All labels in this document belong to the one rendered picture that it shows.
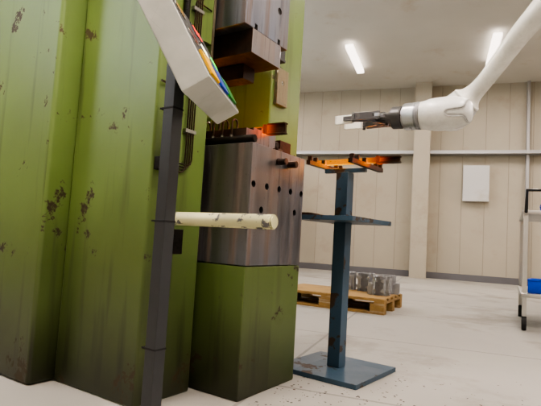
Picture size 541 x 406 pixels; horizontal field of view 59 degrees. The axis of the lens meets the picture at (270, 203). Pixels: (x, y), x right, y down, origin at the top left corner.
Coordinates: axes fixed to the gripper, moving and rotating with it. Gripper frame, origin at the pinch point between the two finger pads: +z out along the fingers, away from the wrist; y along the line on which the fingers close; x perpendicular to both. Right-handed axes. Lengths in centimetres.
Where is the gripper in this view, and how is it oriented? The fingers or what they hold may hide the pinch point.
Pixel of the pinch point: (347, 122)
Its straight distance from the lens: 175.8
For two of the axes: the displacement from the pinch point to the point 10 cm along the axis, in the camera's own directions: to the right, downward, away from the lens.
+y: 5.5, 0.9, 8.3
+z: -8.3, -0.1, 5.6
